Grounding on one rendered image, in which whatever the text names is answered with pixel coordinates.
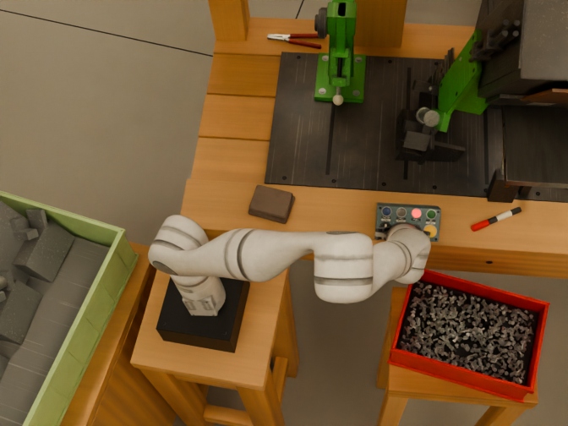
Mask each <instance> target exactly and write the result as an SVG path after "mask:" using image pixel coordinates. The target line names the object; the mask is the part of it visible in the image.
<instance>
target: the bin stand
mask: <svg viewBox="0 0 568 426"><path fill-rule="evenodd" d="M406 293H407V287H392V291H391V295H390V314H389V319H388V323H387V326H386V331H385V339H384V343H383V347H382V351H381V355H380V363H379V367H378V372H377V379H376V388H380V389H386V390H385V395H384V399H383V402H382V406H381V409H380V415H379V418H378V421H377V424H376V426H398V424H399V422H400V419H401V415H402V414H403V411H404V409H405V406H406V404H407V400H408V398H411V399H420V400H431V401H448V402H458V403H468V404H478V405H487V406H490V407H489V409H488V410H487V411H486V412H485V414H484V415H483V416H482V417H481V418H480V419H479V420H478V421H477V423H476V424H475V425H474V426H510V425H511V424H512V423H514V422H515V421H516V420H517V419H518V418H519V417H520V416H521V415H522V414H523V413H524V412H525V411H526V410H527V409H533V408H534V407H535V406H536V405H538V379H537V376H536V380H535V386H534V393H533V394H529V393H527V394H526V395H525V396H524V400H523V401H524V403H520V402H516V401H511V400H508V399H505V398H502V397H499V396H494V395H491V394H488V393H485V392H482V391H479V390H474V389H471V388H468V387H466V386H462V385H458V384H454V383H451V382H449V381H445V380H441V379H437V378H435V377H432V376H428V375H426V374H420V373H418V372H414V371H411V370H409V369H404V368H401V367H397V366H395V365H392V364H389V363H387V361H388V360H389V356H390V354H391V353H390V349H391V347H392V343H393V341H394V337H395V333H396V328H397V325H398V321H399V319H400V315H401V310H402V306H403V303H404V300H405V296H406Z"/></svg>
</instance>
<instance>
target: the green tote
mask: <svg viewBox="0 0 568 426"><path fill-rule="evenodd" d="M0 200H1V201H2V202H3V203H4V204H6V205H7V206H9V207H10V208H12V209H13V210H15V211H16V212H18V213H19V214H21V215H22V216H24V217H25V218H26V219H27V220H28V216H27V214H26V210H28V209H44V211H45V214H46V218H47V219H51V220H52V221H54V222H55V223H56V224H58V225H59V226H60V227H61V228H63V229H64V230H65V231H67V232H69V233H70V234H71V235H73V236H75V237H77V238H82V239H84V240H88V241H91V242H93V243H98V244H100V245H104V246H107V247H109V248H110V250H109V252H108V254H107V256H106V258H105V260H104V262H103V264H102V266H101V268H100V270H99V272H98V274H97V276H96V278H95V280H94V282H93V284H92V286H91V288H90V290H89V292H88V294H87V296H86V298H85V300H84V302H83V304H82V306H81V308H80V310H79V312H78V314H77V316H76V318H75V320H74V323H73V325H72V327H71V329H70V331H69V333H68V335H67V337H66V339H65V341H64V343H63V345H62V347H61V349H60V351H59V353H58V355H57V357H56V359H55V361H54V363H53V365H52V367H51V369H50V371H49V373H48V375H47V377H46V379H45V381H44V383H43V385H42V387H41V389H40V391H39V393H38V395H37V397H36V399H35V401H34V403H33V405H32V408H31V409H30V412H29V414H28V416H27V418H26V420H25V422H24V424H23V426H59V425H60V423H61V422H62V420H63V417H64V415H65V413H66V411H67V409H68V406H69V404H70V402H71V401H72V399H73V397H74V393H75V391H76V390H77V388H78V386H79V383H80V381H81V380H82V377H83V375H84V373H85V371H86V369H87V367H88V365H89V363H90V360H91V358H92V356H93V354H94V352H95V350H96V348H97V345H98V343H99V341H100V339H101V337H102V335H103V333H104V331H105V329H106V327H107V324H108V322H109V320H110V318H111V317H112V313H113V311H114V309H115V308H116V306H117V303H118V301H119V299H120V297H121V295H122V293H123V290H124V288H125V287H126V285H127V283H128V279H129V277H130V276H131V274H132V272H133V270H134V267H135V265H136V263H137V261H138V257H139V254H136V253H135V252H134V251H133V250H132V248H131V246H130V245H129V243H128V240H127V239H126V237H125V234H126V231H125V229H123V228H121V227H115V226H113V225H110V224H106V223H104V222H101V221H96V220H93V219H90V218H88V217H84V216H80V215H77V214H74V213H71V212H68V211H65V210H60V209H58V208H55V207H52V206H49V205H44V204H42V203H38V202H35V201H33V200H30V199H25V198H22V197H19V196H16V195H13V194H9V193H5V192H3V191H0Z"/></svg>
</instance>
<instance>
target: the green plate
mask: <svg viewBox="0 0 568 426"><path fill-rule="evenodd" d="M481 40H482V30H480V29H476V30H475V31H474V33H473V34H472V36H471V38H470V39H469V41H468V42H467V44H466V45H465V46H464V48H463V49H462V50H461V52H460V54H459V55H458V57H457V58H456V60H455V62H454V63H453V64H452V65H451V67H450V69H449V70H448V72H447V73H446V75H445V77H444V78H443V79H442V80H441V82H440V84H439V110H441V111H443V112H445V115H448V116H450V115H451V114H452V112H453V111H454V110H458V111H463V112H470V113H474V114H478V115H481V114H482V113H483V111H484V110H485V109H486V108H487V106H488V105H489V104H487V103H485V102H486V99H487V98H478V85H479V81H480V79H481V75H482V72H483V71H482V62H481V63H479V62H478V61H473V62H472V63H470V62H468V59H469V58H471V57H472V55H470V54H469V51H470V50H471V49H472V44H473V43H474V42H475V41H481ZM459 57H462V59H461V61H459Z"/></svg>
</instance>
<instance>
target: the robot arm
mask: <svg viewBox="0 0 568 426"><path fill-rule="evenodd" d="M374 239H376V240H380V239H384V240H385V241H386V242H381V243H377V244H375V245H373V244H372V240H371V238H370V237H369V236H367V235H365V234H363V233H361V232H349V231H328V232H282V231H271V230H263V229H250V228H239V229H234V230H231V231H229V232H225V233H223V234H222V235H220V236H219V237H217V238H214V239H213V240H211V241H209V239H208V237H207V235H206V233H205V231H204V230H203V229H202V227H201V226H200V225H199V224H198V223H196V222H195V221H193V220H192V219H190V218H188V217H186V216H180V215H173V216H169V217H168V218H167V219H166V220H164V222H163V224H162V226H161V228H160V230H159V232H158V233H157V235H156V237H155V239H154V241H153V243H152V244H151V246H150V250H149V253H148V259H149V262H150V263H151V264H152V265H153V266H154V267H155V268H156V269H158V270H159V271H162V272H163V273H167V274H169V275H170V277H171V278H172V280H173V282H174V283H175V285H176V287H177V289H178V290H179V292H180V293H181V295H182V297H183V303H184V304H185V306H186V308H187V309H188V311H189V312H190V314H191V315H193V316H195V315H205V316H217V315H218V311H219V309H220V308H221V307H222V305H223V304H224V302H225V299H226V291H225V288H224V286H223V285H222V282H221V279H220V277H225V278H231V279H236V280H241V281H255V282H264V281H269V280H271V279H273V278H275V277H277V276H279V275H280V274H281V273H282V272H283V271H284V270H286V269H287V268H288V267H289V266H291V265H292V264H293V263H294V262H295V261H297V260H298V259H300V258H302V257H303V256H304V255H306V254H310V253H313V252H314V288H315V292H316V294H317V296H318V297H319V298H320V299H322V300H324V301H326V302H331V303H344V304H349V303H358V302H360V301H363V300H365V299H367V298H369V297H371V296H372V295H373V294H374V293H375V292H377V291H378V290H379V289H380V288H381V287H383V286H384V284H386V282H388V281H391V280H395V281H397V282H400V283H402V284H413V283H415V282H417V281H419V280H420V278H421V277H422V275H423V273H424V267H425V265H426V262H427V259H428V257H429V251H430V248H431V242H430V232H428V231H424V230H420V229H417V228H416V227H415V226H414V225H413V224H411V223H408V222H399V223H396V224H395V225H393V226H392V227H380V228H375V235H374Z"/></svg>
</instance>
